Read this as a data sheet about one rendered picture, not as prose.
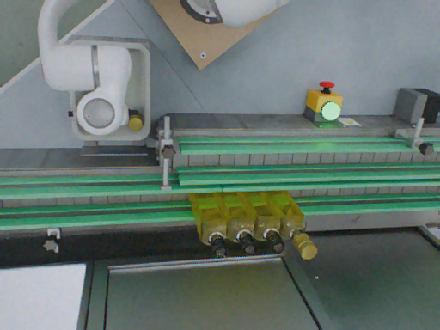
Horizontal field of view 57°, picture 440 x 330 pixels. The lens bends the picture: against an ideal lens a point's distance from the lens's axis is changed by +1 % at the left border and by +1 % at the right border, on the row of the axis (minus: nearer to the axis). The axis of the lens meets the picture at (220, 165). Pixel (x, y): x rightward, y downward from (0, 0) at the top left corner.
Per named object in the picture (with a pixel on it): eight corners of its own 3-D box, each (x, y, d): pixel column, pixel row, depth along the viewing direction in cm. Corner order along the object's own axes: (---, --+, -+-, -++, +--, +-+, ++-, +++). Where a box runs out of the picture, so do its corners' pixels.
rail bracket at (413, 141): (387, 135, 106) (419, 155, 94) (394, 108, 103) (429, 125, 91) (400, 135, 107) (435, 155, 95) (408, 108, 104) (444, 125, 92)
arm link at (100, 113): (69, 40, 64) (131, 41, 66) (76, 51, 74) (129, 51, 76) (77, 137, 66) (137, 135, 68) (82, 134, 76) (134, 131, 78)
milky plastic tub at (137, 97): (77, 128, 101) (73, 141, 94) (70, 33, 92) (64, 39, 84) (149, 128, 105) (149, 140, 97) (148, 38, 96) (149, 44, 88)
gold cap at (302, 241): (312, 236, 84) (320, 249, 80) (301, 249, 85) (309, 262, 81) (300, 229, 83) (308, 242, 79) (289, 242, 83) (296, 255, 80)
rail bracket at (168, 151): (156, 174, 97) (160, 200, 86) (157, 106, 90) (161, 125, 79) (169, 174, 97) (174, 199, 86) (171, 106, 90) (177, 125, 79)
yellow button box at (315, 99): (302, 113, 113) (314, 122, 106) (307, 87, 110) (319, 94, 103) (326, 113, 114) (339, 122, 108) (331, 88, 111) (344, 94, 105)
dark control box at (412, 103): (392, 114, 119) (409, 124, 111) (399, 87, 115) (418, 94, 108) (417, 114, 120) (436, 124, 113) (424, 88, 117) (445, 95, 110)
